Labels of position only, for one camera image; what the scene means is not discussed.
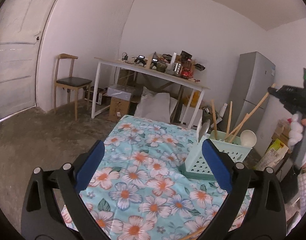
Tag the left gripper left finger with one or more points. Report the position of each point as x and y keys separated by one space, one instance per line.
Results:
x=75 y=177

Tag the red packages on desk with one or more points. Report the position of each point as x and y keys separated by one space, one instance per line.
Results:
x=187 y=69

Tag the floral tablecloth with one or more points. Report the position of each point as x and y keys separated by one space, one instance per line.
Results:
x=138 y=192

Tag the white door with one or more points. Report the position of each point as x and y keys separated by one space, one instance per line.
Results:
x=22 y=23

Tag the grey flat box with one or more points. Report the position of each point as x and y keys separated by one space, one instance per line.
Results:
x=121 y=92

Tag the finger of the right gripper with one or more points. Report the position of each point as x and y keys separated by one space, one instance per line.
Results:
x=277 y=92

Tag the green utensil caddy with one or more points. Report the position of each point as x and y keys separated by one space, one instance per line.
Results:
x=203 y=157

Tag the white ladle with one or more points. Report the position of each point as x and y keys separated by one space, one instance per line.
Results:
x=248 y=138

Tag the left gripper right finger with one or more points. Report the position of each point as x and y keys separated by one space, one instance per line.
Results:
x=231 y=177

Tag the cardboard box under desk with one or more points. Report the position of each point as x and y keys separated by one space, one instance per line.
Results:
x=118 y=108

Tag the white box under desk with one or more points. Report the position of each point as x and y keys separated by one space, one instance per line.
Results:
x=186 y=119

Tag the cardboard box by wall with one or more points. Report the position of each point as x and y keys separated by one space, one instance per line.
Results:
x=282 y=130

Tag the wooden chair black seat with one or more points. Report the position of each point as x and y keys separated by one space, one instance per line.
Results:
x=70 y=83

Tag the white pillow bag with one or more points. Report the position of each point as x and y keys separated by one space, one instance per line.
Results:
x=155 y=106

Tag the yellow green sack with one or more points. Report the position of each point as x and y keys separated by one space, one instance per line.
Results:
x=274 y=154

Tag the grey refrigerator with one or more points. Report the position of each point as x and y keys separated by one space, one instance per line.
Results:
x=254 y=74

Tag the right hand white glove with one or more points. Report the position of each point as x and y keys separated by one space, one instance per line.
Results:
x=297 y=135

